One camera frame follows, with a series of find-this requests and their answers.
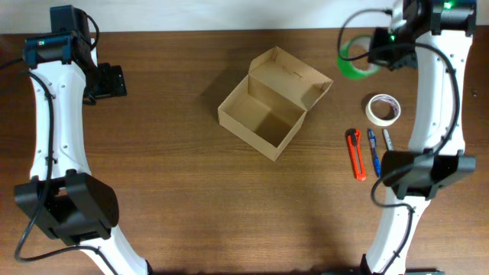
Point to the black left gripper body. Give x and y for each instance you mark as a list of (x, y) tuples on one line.
[(104, 83)]

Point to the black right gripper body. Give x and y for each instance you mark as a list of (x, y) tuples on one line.
[(392, 51)]

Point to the beige masking tape roll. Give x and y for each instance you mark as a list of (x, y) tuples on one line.
[(383, 110)]

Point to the green tape roll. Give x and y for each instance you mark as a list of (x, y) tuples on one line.
[(347, 68)]

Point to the orange utility knife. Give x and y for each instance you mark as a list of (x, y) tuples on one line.
[(353, 138)]

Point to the brown cardboard box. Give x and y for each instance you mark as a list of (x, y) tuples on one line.
[(268, 107)]

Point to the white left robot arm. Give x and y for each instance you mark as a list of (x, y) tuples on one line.
[(62, 198)]

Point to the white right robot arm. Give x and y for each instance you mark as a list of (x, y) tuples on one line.
[(435, 37)]

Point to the blue pen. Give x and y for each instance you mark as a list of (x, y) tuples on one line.
[(375, 158)]

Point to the black permanent marker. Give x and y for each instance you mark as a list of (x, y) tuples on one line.
[(388, 140)]

